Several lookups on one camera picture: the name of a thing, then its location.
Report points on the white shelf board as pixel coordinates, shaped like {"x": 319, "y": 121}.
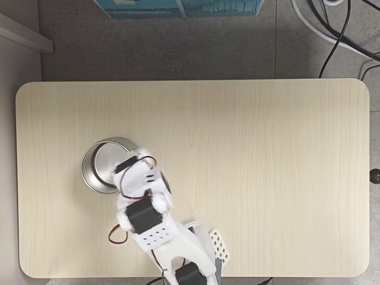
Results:
{"x": 23, "y": 34}

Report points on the grey-green steel mug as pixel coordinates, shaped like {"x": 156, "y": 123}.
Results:
{"x": 101, "y": 166}

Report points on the black round knob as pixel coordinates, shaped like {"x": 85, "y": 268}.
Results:
{"x": 375, "y": 176}

